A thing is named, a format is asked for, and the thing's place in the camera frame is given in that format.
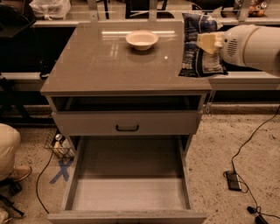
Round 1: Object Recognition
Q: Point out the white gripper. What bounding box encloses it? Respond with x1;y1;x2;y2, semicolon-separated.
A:
197;24;260;68

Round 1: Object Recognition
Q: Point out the blue chip bag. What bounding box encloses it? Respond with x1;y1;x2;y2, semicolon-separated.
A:
178;13;228;78

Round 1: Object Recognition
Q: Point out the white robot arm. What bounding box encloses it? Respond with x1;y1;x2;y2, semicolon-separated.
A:
197;24;280;76

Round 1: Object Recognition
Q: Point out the grey drawer cabinet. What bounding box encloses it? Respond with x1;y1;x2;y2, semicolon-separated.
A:
41;20;211;154

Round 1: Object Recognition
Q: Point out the white plastic bag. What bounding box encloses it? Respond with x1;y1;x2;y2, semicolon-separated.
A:
30;0;71;20

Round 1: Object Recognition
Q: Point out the open grey lower drawer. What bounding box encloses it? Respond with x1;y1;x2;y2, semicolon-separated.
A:
48;136;207;224

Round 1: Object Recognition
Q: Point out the fruit pile on shelf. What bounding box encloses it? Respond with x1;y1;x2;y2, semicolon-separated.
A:
248;0;269;18

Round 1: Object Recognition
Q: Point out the white paper bowl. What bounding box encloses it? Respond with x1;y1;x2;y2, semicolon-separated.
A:
125;31;158;51

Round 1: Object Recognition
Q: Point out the black power adapter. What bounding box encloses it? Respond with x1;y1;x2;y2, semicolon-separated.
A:
226;171;242;192

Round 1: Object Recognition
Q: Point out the person's beige trouser leg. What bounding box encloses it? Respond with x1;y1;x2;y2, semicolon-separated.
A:
0;124;20;181

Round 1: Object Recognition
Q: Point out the tan shoe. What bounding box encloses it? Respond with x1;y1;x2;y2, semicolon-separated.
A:
9;165;32;182

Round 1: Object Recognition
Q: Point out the black drawer handle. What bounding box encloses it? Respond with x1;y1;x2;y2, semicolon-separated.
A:
115;125;139;132

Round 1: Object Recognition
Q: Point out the black floor cable right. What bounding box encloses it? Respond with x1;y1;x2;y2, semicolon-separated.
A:
222;104;280;224

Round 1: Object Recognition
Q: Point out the black floor cable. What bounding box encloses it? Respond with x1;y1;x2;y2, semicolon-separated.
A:
222;104;280;224
35;148;56;214

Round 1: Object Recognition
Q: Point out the wire basket with bottles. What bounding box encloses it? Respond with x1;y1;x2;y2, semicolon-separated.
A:
44;128;75;159

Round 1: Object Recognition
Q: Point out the black floor cable left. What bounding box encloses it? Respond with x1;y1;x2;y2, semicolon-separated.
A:
35;148;56;214

